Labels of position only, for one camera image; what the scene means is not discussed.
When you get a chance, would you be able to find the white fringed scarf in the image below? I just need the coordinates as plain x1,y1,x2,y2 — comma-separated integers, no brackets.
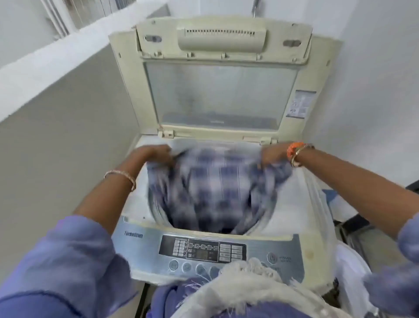
172,257,353,318

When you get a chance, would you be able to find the person's left forearm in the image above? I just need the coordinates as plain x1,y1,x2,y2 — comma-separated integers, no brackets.
73,157,144,235

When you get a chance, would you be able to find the white instruction sticker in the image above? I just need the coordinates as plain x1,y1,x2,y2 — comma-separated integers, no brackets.
286,90,317,119

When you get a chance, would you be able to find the person's right hand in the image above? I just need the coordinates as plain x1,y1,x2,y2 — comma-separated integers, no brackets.
260,142,292,168

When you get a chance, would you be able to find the window with metal grille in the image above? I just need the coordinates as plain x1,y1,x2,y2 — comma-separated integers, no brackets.
41,0,137,37

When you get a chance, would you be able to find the cream and blue washing machine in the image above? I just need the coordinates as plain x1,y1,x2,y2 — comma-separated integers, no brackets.
110,16,343,295

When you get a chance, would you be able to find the thin beaded bangle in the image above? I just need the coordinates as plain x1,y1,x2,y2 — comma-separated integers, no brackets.
290,143,315,168
103,169,137,192

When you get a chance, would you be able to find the white round laundry basket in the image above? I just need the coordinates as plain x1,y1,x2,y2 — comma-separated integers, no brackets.
333,242,380,318

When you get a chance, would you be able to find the person's left hand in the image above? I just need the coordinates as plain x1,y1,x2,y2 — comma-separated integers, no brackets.
126,145,174,176

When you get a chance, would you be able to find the orange braided bracelet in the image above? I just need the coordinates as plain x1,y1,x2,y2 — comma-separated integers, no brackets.
286,142,306,161

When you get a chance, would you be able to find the black framed glass door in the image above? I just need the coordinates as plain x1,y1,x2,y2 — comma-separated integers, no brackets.
333,180,419,273

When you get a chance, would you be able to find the person's right forearm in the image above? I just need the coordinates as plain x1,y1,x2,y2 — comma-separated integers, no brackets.
299,147,419,240

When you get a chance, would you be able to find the lavender blue tunic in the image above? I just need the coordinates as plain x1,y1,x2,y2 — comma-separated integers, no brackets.
0,213,419,318

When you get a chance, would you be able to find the blue plaid shirt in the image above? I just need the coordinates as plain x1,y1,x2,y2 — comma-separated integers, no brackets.
146,145,294,235

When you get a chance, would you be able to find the washing machine lid with window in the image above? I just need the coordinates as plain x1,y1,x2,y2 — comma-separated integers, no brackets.
110,16,343,143

